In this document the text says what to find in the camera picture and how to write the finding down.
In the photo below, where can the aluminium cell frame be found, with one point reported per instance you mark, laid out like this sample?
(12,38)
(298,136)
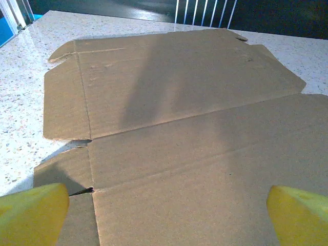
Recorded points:
(11,15)

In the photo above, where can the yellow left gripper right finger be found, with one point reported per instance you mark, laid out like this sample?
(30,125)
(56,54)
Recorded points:
(302,220)

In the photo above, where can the brown cardboard paper box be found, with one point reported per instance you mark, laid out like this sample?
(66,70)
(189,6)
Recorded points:
(179,143)

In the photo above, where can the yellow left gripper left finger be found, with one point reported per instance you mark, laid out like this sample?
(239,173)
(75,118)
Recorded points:
(28,217)

